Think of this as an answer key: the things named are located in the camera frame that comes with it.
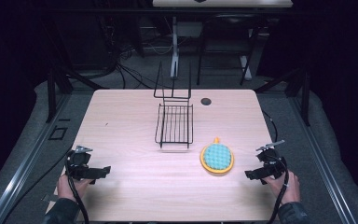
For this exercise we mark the person's left hand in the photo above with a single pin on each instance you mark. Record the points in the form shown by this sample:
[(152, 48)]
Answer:
[(71, 187)]

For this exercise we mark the black metal frame stand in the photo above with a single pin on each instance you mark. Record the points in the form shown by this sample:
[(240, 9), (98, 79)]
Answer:
[(59, 90), (292, 90)]

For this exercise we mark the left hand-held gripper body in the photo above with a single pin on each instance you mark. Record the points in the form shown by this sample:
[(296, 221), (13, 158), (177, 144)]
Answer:
[(78, 161)]

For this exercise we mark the black round table grommet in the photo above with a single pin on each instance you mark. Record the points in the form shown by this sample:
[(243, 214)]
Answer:
[(205, 101)]

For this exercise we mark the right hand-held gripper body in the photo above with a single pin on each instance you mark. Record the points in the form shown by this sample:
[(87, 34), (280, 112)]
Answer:
[(272, 162)]

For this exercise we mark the person's right hand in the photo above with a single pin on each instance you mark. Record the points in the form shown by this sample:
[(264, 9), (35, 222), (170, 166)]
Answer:
[(286, 188)]

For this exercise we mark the black chair in background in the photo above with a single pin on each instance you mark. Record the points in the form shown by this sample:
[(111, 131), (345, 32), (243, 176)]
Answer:
[(227, 46)]

